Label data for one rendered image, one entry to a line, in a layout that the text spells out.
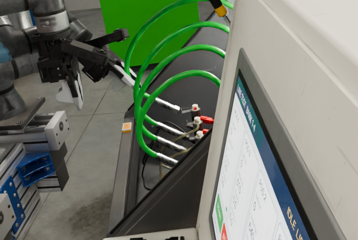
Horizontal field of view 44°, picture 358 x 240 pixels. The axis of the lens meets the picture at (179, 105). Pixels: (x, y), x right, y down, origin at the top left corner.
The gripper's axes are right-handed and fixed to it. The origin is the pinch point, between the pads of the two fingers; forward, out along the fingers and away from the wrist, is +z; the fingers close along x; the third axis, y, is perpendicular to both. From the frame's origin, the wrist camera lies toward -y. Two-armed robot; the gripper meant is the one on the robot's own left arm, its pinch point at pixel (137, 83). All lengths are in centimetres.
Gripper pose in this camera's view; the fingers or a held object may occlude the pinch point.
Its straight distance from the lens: 124.9
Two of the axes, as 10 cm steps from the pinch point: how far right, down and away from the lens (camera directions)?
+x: -2.0, 2.4, -9.5
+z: 7.3, 6.8, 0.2
